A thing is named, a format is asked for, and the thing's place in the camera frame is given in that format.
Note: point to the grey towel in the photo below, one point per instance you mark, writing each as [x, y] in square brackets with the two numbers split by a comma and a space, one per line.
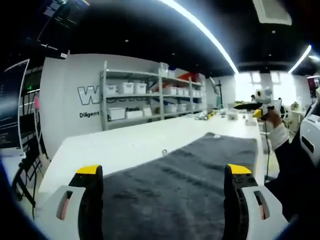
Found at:
[175, 190]

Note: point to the person's right hand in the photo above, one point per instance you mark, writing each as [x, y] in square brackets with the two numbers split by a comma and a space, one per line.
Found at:
[275, 118]

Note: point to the white cup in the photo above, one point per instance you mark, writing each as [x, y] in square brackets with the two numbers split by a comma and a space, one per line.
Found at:
[250, 120]

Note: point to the potted plant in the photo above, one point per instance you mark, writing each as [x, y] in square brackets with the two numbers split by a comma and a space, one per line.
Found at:
[295, 106]

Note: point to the yellow black tool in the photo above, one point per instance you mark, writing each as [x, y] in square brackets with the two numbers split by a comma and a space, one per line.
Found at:
[208, 116]

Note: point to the short ceiling light strip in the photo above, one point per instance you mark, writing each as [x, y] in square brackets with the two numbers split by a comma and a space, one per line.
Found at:
[300, 58]

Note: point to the white worn device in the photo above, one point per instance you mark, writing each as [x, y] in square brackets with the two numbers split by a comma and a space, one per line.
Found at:
[310, 125]

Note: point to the person's dark clothed torso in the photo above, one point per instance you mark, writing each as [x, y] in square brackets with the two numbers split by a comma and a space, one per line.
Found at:
[292, 185]

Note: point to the red white box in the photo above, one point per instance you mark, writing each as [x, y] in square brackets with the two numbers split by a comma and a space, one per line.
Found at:
[190, 75]

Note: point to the black office chair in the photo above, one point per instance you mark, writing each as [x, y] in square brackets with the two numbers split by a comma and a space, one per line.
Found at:
[30, 160]

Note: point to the long ceiling light strip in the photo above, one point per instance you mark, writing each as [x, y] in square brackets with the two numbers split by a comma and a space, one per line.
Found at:
[207, 32]

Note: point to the ceiling air vent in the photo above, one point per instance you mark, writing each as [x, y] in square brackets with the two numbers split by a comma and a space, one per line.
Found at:
[272, 11]

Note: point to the clear storage container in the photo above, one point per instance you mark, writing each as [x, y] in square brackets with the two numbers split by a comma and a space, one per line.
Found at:
[164, 70]

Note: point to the grey metal shelf rack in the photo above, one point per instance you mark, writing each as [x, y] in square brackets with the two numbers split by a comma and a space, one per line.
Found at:
[103, 100]

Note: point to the pink hanging tag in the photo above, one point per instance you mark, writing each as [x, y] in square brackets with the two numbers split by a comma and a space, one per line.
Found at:
[37, 102]

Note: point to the row of white storage bins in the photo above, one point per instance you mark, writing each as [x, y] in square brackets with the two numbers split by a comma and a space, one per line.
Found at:
[126, 88]

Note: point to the green exit light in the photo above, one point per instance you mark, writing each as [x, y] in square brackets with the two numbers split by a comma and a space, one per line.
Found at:
[29, 87]

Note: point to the glass partition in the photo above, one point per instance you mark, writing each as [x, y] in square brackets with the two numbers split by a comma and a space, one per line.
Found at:
[32, 80]

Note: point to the hanging dark screen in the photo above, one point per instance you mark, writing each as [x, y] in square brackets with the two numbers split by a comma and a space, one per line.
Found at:
[62, 17]

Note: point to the black camera stand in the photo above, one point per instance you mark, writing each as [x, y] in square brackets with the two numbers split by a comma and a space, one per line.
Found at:
[220, 95]

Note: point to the dark red wall screen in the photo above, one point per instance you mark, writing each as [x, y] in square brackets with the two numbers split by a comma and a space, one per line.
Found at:
[313, 87]

